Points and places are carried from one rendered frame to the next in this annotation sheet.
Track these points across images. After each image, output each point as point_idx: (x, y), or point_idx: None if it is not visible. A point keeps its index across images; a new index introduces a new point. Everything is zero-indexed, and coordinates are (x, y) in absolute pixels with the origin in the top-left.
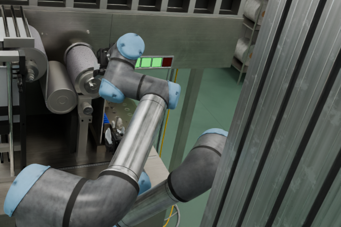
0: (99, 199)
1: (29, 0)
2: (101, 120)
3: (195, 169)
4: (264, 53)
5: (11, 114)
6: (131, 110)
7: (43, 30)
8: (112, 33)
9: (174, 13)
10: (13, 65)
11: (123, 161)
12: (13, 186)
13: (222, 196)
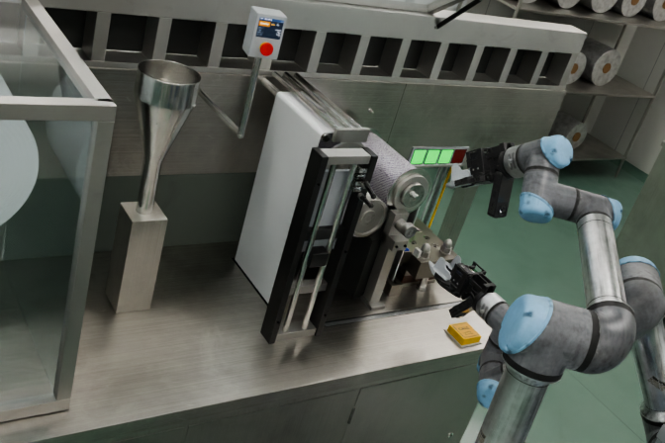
0: (619, 330)
1: (308, 64)
2: None
3: (640, 306)
4: None
5: (334, 236)
6: (425, 231)
7: None
8: (399, 112)
9: (481, 84)
10: (361, 169)
11: (614, 292)
12: (530, 317)
13: None
